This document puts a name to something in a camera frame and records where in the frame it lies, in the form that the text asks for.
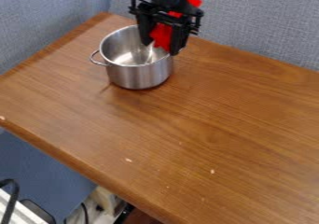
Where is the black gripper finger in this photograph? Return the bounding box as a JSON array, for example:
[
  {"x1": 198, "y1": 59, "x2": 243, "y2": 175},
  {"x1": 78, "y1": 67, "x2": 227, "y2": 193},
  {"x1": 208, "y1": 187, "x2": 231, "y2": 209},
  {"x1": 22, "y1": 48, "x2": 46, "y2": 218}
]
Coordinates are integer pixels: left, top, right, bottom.
[
  {"x1": 169, "y1": 15, "x2": 190, "y2": 56},
  {"x1": 137, "y1": 6, "x2": 156, "y2": 46}
]

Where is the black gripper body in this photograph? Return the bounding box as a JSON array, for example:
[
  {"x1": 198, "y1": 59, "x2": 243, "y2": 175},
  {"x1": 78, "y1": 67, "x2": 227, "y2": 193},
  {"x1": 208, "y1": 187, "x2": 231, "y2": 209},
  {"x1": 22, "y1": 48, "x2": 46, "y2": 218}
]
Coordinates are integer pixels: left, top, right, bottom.
[{"x1": 126, "y1": 0, "x2": 205, "y2": 36}]

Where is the red rectangular block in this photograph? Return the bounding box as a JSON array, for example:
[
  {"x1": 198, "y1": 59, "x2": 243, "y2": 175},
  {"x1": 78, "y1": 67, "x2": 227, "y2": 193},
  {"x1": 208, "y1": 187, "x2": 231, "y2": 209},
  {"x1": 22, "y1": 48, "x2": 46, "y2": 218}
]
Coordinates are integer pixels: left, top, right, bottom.
[{"x1": 150, "y1": 0, "x2": 202, "y2": 53}]

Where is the stainless steel pot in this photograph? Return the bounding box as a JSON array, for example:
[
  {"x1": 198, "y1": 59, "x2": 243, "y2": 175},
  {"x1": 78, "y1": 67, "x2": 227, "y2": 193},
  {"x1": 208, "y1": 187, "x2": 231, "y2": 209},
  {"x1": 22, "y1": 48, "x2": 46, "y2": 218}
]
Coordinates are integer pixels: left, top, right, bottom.
[{"x1": 89, "y1": 25, "x2": 173, "y2": 90}]

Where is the white equipment under table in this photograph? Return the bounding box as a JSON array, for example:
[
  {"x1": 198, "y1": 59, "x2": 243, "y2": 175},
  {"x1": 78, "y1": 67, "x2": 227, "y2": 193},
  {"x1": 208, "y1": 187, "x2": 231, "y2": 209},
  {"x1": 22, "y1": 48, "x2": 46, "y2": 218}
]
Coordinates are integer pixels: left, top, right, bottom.
[{"x1": 64, "y1": 187, "x2": 126, "y2": 224}]

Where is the black curved bar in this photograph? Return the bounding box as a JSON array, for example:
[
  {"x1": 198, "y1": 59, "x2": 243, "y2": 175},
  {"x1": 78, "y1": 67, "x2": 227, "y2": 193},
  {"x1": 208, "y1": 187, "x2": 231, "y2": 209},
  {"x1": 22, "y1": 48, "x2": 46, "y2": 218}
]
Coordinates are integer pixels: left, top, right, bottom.
[{"x1": 0, "y1": 179, "x2": 20, "y2": 224}]

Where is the white ribbed panel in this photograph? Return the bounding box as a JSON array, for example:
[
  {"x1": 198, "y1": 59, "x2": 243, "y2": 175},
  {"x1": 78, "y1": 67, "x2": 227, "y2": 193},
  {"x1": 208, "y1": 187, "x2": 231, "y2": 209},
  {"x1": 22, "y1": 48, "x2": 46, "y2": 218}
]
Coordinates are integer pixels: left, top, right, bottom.
[{"x1": 0, "y1": 189, "x2": 48, "y2": 224}]

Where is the black cable under table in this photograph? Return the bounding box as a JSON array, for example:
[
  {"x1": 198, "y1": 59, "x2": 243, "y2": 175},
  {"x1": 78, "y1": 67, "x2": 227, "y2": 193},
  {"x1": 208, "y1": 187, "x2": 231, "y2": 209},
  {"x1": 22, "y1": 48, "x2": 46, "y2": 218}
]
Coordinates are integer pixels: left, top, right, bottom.
[{"x1": 78, "y1": 202, "x2": 92, "y2": 224}]

